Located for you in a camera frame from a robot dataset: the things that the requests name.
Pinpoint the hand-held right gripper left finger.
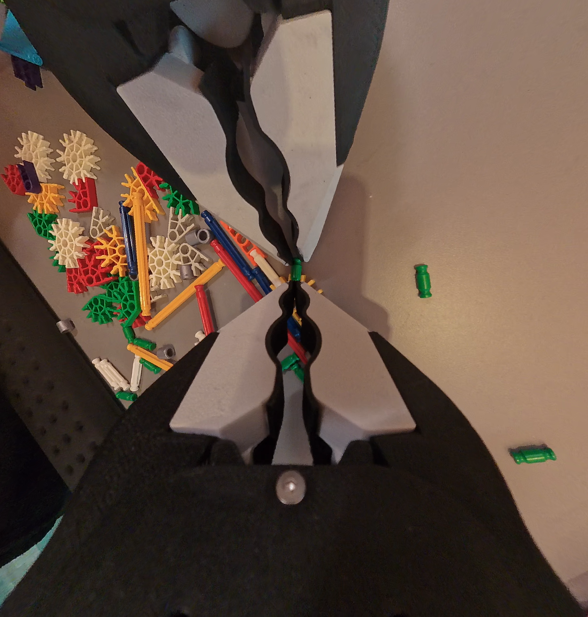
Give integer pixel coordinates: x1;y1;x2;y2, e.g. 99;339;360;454
170;281;296;466

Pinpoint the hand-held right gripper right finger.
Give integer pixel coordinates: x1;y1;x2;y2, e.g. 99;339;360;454
295;281;416;466

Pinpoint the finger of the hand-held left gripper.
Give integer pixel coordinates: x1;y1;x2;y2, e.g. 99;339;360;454
118;26;291;263
171;0;344;262

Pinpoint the yellow toy connector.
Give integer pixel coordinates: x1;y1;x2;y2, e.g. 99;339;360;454
281;274;324;326

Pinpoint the white short toy rod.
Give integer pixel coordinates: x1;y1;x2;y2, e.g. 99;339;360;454
250;250;282;289

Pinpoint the orange toy brick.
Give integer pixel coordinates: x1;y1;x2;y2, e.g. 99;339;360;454
220;221;267;263

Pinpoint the cyan toy panel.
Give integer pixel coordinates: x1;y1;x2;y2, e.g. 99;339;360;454
0;10;43;66

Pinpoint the green toy connector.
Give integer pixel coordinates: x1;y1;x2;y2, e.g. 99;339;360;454
160;182;200;218

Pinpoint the heap of mixed toy rods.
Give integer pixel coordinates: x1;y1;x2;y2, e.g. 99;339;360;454
92;260;226;403

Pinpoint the pile of colourful toy connectors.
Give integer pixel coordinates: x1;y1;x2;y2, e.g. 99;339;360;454
1;130;213;324

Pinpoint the red long toy rod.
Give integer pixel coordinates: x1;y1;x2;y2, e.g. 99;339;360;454
209;238;309;364

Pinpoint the blue toy rod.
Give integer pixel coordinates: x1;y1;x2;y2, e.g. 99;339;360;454
200;210;303;344

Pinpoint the black mesh chair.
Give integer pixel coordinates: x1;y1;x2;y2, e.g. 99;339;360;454
0;222;126;569

